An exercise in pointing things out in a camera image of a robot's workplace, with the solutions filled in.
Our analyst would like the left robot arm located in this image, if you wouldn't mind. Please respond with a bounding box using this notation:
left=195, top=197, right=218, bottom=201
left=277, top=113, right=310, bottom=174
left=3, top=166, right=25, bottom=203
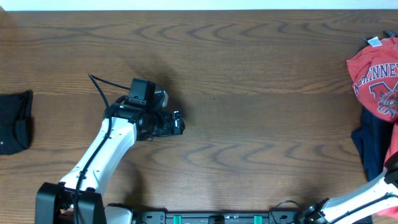
left=35, top=92, right=185, bottom=223

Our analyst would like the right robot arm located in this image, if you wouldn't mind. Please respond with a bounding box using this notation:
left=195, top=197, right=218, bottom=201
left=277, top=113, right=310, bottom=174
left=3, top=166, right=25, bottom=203
left=295, top=154, right=397, bottom=224

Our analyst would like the navy blue t-shirt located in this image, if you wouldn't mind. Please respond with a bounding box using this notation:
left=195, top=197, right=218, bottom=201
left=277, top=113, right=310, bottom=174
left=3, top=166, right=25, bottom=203
left=351, top=108, right=393, bottom=182

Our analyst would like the left black cable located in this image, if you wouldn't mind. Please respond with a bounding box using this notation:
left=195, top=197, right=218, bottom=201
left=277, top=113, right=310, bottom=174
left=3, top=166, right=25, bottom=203
left=72, top=73, right=131, bottom=224

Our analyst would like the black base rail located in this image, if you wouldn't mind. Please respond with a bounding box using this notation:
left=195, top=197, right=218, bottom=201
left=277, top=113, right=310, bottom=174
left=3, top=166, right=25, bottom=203
left=133, top=210, right=373, bottom=224

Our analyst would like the black folded garment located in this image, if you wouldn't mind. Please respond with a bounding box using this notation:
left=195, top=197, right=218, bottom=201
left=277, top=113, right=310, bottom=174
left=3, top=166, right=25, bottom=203
left=1, top=90, right=33, bottom=155

